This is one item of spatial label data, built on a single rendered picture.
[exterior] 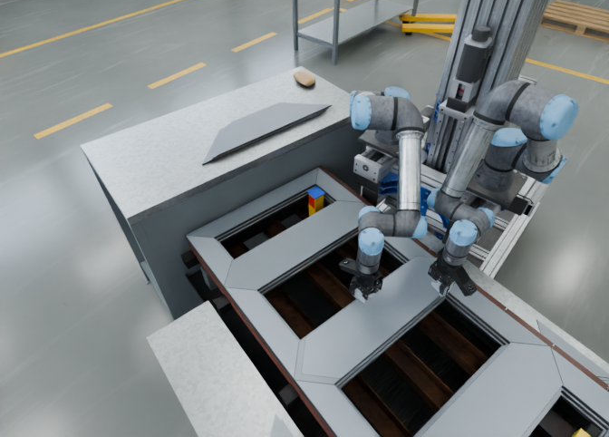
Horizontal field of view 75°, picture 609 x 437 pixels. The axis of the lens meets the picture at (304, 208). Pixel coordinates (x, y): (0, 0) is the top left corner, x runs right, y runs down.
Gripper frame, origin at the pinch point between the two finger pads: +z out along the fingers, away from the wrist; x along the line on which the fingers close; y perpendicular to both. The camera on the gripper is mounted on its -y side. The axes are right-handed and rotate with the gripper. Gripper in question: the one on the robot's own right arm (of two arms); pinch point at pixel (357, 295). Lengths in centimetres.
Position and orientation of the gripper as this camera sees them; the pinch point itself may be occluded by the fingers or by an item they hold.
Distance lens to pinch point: 151.5
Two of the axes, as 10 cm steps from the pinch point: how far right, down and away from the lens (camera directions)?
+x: 7.9, -4.4, 4.3
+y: 6.1, 5.6, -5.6
